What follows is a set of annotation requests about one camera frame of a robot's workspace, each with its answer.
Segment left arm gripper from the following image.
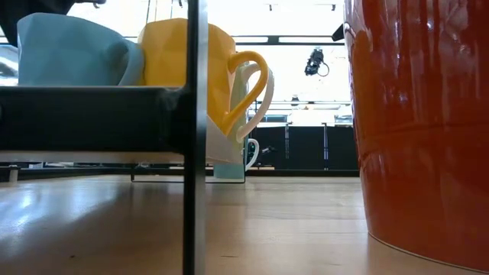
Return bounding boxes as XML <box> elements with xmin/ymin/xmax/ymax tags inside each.
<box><xmin>0</xmin><ymin>0</ymin><xmax>76</xmax><ymax>47</ymax></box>

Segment light blue faceted mug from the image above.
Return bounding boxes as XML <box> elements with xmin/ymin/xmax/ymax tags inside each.
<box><xmin>17</xmin><ymin>12</ymin><xmax>145</xmax><ymax>87</ymax></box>

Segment yellow faceted mug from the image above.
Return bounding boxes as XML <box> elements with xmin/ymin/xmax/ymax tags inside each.
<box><xmin>137</xmin><ymin>18</ymin><xmax>269</xmax><ymax>137</ymax></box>

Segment grey mug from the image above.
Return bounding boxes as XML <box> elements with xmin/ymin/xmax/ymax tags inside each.
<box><xmin>212</xmin><ymin>137</ymin><xmax>261</xmax><ymax>180</ymax></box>

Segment orange-red glossy mug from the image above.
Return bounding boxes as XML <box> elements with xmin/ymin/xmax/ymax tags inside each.
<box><xmin>343</xmin><ymin>0</ymin><xmax>489</xmax><ymax>273</ymax></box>

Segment black hanging device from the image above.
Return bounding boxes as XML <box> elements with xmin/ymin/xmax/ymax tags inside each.
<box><xmin>304</xmin><ymin>47</ymin><xmax>330</xmax><ymax>77</ymax></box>

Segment black background desk row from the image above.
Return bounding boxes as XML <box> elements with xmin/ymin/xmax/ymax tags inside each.
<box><xmin>248</xmin><ymin>124</ymin><xmax>360</xmax><ymax>171</ymax></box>

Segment wooden shelf black frame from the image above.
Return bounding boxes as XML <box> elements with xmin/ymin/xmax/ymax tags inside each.
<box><xmin>0</xmin><ymin>0</ymin><xmax>248</xmax><ymax>275</ymax></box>

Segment black aluminium table frame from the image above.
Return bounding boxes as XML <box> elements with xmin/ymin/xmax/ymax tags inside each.
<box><xmin>0</xmin><ymin>163</ymin><xmax>360</xmax><ymax>179</ymax></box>

